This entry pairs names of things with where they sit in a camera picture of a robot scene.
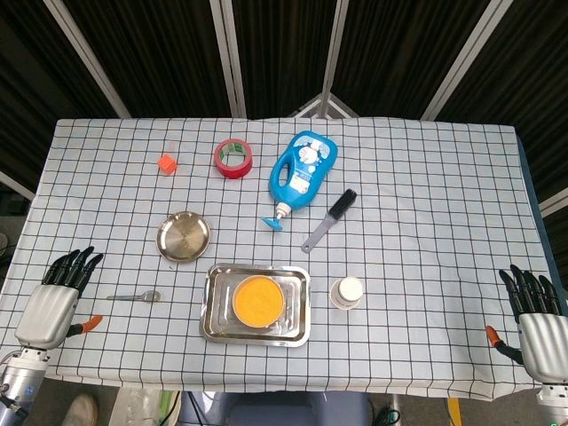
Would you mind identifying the clear plastic bag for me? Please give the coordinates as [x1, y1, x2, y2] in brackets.
[108, 388, 172, 426]

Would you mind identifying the grey brush with black bristles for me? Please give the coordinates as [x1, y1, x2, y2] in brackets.
[300, 188, 359, 255]

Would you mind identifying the white bowl of orange powder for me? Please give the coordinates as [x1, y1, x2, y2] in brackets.
[232, 274, 286, 329]

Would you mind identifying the small metal spoon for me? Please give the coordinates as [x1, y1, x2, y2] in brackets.
[106, 289, 162, 304]

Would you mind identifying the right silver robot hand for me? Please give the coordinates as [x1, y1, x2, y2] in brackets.
[485, 264, 568, 385]

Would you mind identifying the beige shoe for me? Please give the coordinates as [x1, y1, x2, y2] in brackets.
[59, 393, 99, 426]

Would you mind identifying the round steel plate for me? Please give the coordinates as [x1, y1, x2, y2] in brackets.
[155, 210, 212, 264]

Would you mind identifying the rectangular steel tray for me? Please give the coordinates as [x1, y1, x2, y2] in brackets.
[199, 263, 312, 349]

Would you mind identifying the white metal stand frame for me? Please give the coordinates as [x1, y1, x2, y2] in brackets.
[290, 92, 359, 119]

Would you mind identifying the blue detergent pump bottle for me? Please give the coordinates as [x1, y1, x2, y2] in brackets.
[260, 130, 339, 233]

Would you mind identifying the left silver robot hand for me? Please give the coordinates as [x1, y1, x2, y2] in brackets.
[15, 246, 105, 351]

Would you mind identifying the black folding screen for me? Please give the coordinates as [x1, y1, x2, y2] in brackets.
[0, 0, 568, 218]

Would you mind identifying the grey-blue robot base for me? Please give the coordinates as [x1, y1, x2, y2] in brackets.
[177, 390, 372, 426]

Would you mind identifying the red tape roll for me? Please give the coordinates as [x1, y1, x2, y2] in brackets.
[213, 138, 255, 180]

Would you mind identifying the orange cube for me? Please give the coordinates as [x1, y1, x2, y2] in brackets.
[156, 153, 179, 175]

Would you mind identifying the white paper cup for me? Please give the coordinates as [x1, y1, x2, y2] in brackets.
[328, 275, 365, 312]

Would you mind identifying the light blue checked tablecloth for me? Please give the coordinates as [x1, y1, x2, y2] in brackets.
[0, 115, 568, 403]

